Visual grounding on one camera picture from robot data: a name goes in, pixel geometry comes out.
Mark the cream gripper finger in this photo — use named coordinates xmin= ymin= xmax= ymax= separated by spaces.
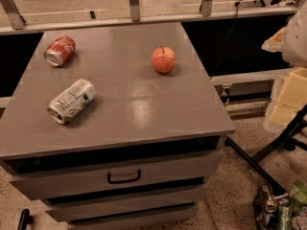
xmin=261 ymin=28 xmax=285 ymax=53
xmin=269 ymin=68 xmax=307 ymax=127

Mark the red apple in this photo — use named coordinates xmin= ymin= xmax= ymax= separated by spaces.
xmin=152 ymin=46 xmax=176 ymax=74

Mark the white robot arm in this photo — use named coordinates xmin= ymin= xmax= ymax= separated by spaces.
xmin=261 ymin=3 xmax=307 ymax=127

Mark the red soda can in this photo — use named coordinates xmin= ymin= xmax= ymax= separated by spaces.
xmin=44 ymin=36 xmax=76 ymax=67

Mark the white green 7up can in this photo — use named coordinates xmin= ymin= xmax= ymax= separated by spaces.
xmin=47 ymin=79 xmax=96 ymax=125

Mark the pile of crushed cans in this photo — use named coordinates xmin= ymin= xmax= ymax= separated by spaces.
xmin=252 ymin=180 xmax=307 ymax=230

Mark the grey drawer cabinet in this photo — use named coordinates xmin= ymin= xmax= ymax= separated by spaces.
xmin=0 ymin=23 xmax=234 ymax=230

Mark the black metal stand frame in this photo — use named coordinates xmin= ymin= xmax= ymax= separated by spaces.
xmin=224 ymin=103 xmax=307 ymax=196

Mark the black hanging cable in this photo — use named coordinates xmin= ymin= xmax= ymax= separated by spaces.
xmin=209 ymin=5 xmax=240 ymax=81

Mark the black drawer handle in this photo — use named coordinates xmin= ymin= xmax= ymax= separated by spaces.
xmin=106 ymin=169 xmax=142 ymax=185

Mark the black handle on floor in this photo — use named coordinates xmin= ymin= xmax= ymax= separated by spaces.
xmin=17 ymin=209 xmax=33 ymax=230

